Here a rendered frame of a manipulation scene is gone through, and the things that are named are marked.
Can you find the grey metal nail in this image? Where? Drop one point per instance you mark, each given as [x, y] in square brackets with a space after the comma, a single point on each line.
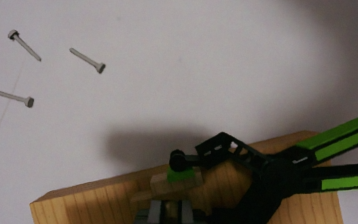
[13, 35]
[28, 101]
[100, 67]

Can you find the tan wooden board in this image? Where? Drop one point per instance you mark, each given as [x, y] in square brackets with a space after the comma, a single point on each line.
[106, 201]

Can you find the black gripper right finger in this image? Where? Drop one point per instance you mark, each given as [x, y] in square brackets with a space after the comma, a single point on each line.
[185, 215]

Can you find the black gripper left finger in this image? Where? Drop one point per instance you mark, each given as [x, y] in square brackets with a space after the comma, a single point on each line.
[156, 214]

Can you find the black spring clamp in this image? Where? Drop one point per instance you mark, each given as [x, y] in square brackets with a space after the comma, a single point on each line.
[280, 178]

